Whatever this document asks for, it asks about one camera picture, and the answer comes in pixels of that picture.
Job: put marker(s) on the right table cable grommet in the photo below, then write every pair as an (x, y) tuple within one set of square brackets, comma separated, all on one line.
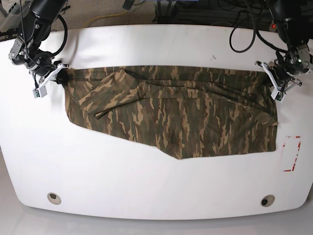
[(267, 200)]

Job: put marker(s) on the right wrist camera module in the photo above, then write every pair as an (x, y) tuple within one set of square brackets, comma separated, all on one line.
[(40, 92)]

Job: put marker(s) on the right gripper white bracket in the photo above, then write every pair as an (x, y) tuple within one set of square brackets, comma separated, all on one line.
[(57, 75)]

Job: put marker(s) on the red tape rectangle marking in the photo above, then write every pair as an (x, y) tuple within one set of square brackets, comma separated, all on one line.
[(290, 152)]

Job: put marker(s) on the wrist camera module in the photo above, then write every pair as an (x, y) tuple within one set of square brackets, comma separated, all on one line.
[(278, 95), (40, 92)]

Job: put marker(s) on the left table cable grommet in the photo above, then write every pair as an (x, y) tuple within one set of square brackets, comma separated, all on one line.
[(54, 198)]

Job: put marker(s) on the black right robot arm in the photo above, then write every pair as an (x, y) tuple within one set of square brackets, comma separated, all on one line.
[(35, 27)]

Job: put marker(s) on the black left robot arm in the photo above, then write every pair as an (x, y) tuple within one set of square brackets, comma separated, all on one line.
[(293, 30)]

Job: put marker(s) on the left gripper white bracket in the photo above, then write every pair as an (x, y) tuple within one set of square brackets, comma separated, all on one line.
[(282, 76)]

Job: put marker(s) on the table cable grommet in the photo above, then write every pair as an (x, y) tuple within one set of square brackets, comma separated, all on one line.
[(54, 198), (267, 200)]

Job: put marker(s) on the camouflage T-shirt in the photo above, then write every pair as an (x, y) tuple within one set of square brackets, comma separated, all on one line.
[(186, 112)]

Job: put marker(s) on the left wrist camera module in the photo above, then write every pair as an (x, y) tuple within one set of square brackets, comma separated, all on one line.
[(278, 95)]

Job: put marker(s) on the black power strip red switch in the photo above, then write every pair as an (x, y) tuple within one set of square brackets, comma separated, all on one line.
[(273, 27)]

